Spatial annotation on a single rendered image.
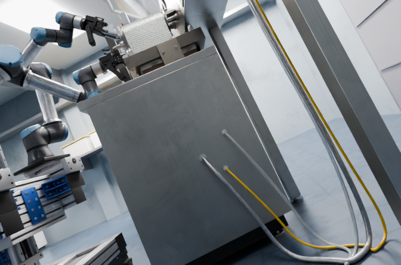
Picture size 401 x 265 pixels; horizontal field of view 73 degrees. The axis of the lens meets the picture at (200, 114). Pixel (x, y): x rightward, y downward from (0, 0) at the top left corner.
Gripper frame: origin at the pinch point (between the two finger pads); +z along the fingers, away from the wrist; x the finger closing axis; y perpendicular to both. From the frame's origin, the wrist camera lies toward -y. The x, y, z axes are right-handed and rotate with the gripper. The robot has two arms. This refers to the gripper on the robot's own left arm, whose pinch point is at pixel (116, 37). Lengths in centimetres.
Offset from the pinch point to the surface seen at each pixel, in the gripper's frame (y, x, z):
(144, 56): -14.5, -25.2, 25.0
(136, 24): 8.5, -5.2, 10.3
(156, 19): 13.8, -5.4, 19.7
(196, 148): -49, -31, 60
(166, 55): -11.5, -27.2, 34.8
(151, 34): 5.0, -5.5, 20.0
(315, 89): 107, 290, 235
